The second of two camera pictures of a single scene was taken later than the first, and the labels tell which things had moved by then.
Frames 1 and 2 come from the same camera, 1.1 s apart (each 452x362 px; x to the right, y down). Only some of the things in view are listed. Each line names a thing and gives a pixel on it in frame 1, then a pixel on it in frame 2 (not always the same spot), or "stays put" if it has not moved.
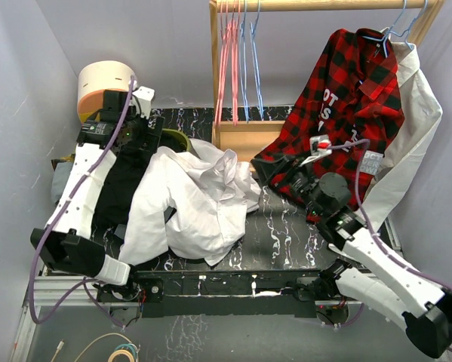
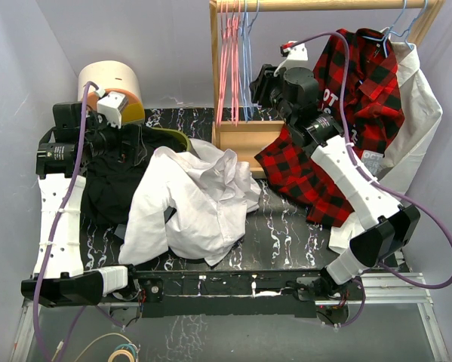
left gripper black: [146, 142] → [130, 152]
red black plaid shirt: [347, 109] stays put
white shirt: [192, 203] stays put
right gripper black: [268, 170] → [262, 86]
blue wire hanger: [253, 41] → [248, 27]
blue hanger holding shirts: [385, 37] stays put
